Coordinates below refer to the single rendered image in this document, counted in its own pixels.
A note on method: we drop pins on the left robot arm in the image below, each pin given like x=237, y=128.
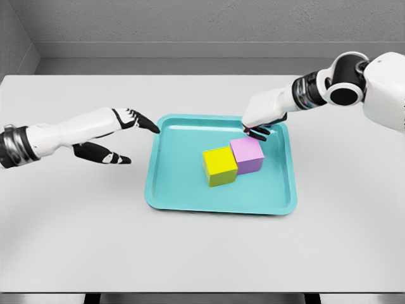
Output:
x=28, y=142

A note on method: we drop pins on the yellow cube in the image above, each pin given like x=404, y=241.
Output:
x=220, y=166

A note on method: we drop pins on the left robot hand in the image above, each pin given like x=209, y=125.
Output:
x=95, y=124

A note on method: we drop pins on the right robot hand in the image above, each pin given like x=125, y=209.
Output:
x=262, y=109

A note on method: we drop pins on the pink cube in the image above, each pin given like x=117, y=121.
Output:
x=248, y=155

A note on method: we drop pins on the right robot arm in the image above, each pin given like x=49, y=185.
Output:
x=354, y=85

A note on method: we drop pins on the teal tray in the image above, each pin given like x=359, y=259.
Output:
x=177, y=171

